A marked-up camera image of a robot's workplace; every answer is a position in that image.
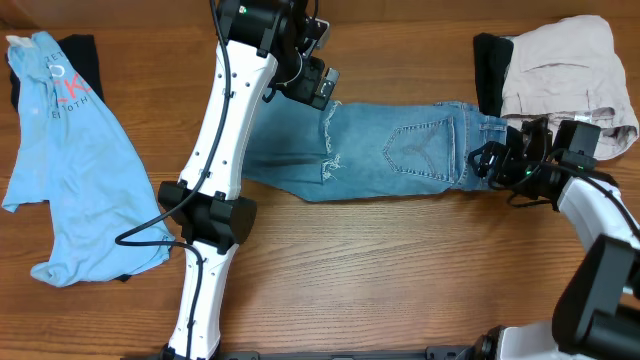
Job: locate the white folded garment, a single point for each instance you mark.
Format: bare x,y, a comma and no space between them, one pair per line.
569,71

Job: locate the blue denim jeans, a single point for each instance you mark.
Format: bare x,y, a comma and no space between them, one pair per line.
359,150

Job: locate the light blue printed t-shirt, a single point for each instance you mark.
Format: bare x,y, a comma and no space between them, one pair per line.
97,188

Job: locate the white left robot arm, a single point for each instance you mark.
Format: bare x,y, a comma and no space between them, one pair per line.
264,48

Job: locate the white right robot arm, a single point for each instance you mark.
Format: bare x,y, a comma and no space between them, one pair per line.
589,320

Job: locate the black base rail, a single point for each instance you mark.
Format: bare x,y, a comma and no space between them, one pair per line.
429,353

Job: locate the black garment under t-shirt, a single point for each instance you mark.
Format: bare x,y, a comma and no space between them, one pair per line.
56,78

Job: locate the dark green folded garment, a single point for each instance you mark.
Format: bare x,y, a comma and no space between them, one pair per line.
492,57

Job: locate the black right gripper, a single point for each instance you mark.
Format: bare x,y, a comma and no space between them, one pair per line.
490,151

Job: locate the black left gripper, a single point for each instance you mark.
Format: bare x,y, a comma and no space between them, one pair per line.
304,90

